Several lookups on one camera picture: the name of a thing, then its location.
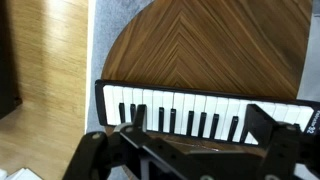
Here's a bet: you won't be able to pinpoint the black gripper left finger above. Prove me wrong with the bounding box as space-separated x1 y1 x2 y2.
133 104 148 133

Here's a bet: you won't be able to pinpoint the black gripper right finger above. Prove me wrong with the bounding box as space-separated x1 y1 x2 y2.
240 103 301 158

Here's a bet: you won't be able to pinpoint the white electronic keyboard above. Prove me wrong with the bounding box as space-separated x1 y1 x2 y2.
94 79 320 148

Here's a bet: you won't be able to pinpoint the grey rug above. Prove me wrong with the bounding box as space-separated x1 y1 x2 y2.
85 0 320 134

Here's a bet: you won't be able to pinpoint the white paper sheets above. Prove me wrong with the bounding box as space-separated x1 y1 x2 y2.
0 167 43 180

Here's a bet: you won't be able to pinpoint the black low bench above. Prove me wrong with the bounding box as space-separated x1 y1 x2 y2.
0 0 23 120

